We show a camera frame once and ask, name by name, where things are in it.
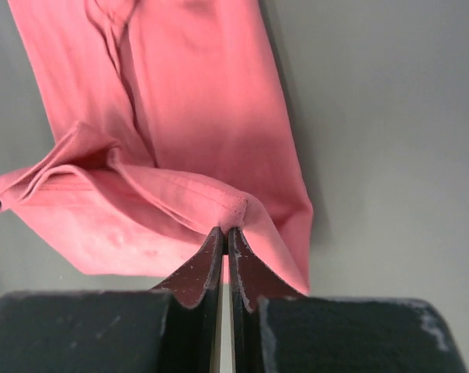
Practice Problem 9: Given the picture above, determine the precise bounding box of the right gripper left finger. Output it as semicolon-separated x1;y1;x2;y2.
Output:
0;228;224;372

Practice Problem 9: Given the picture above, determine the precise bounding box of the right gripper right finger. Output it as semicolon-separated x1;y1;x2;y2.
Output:
227;228;467;372

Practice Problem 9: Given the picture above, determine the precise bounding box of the salmon pink t shirt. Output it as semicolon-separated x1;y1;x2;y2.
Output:
0;1;313;293

